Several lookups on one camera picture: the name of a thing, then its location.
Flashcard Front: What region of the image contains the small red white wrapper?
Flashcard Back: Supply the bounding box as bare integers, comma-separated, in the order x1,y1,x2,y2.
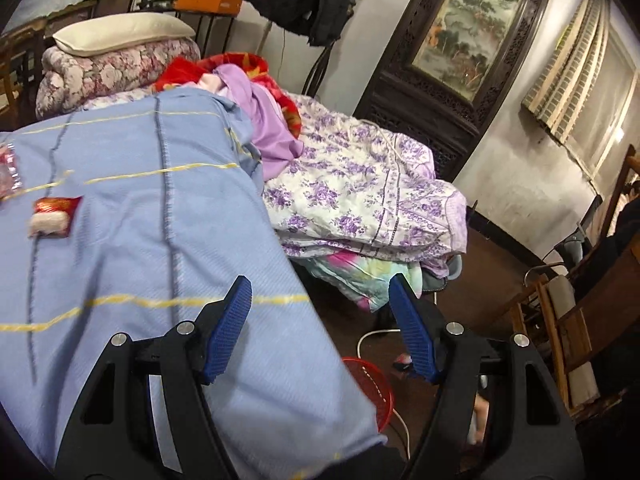
28,196,82,237

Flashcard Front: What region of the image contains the red plastic string bundle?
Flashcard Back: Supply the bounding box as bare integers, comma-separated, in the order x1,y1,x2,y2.
0,142,24,201

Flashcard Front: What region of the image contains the red mesh trash basket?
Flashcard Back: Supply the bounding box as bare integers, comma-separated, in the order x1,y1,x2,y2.
342,356,395,432

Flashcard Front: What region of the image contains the pastel tie-dye quilt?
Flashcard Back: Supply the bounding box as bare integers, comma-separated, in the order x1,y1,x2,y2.
293,250,424,313

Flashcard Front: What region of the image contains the wooden chair by window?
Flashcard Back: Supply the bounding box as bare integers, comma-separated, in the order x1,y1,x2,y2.
494,146,639,422

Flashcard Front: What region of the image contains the blue striped bed blanket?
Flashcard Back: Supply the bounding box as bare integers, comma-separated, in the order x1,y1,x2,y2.
1,87,387,479

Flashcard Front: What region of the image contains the purple floral duvet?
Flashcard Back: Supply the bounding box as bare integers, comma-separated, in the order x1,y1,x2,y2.
262,96,468,278

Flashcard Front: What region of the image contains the lilac cloth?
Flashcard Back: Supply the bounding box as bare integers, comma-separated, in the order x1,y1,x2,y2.
198,75,304,181

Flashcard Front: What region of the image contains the black metal coat rack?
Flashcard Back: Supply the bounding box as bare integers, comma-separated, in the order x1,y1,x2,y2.
302,0,357,98

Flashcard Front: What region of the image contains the red patterned blanket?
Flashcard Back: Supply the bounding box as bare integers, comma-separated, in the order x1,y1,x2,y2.
152,52,302,139

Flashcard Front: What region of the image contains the beige checked curtain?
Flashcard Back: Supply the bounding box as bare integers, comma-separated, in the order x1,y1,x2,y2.
522,0,611,142

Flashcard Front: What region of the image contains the floral folded quilt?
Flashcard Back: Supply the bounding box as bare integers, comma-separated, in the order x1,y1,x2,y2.
35,38,201,120

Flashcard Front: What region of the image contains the carved dark wooden screen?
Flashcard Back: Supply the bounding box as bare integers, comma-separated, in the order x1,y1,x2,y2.
355,0,549,181

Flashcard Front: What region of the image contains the cream pillow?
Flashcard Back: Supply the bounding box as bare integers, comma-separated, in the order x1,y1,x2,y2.
53,12,195,58

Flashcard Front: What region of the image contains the orange box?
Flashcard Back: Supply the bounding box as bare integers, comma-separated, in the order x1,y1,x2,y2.
174,0,243,16

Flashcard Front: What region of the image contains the wooden armchair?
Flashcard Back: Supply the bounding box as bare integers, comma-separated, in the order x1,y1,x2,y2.
1,18,47,131

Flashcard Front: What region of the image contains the white power cable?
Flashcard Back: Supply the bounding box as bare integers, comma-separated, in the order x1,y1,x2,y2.
354,327,414,461

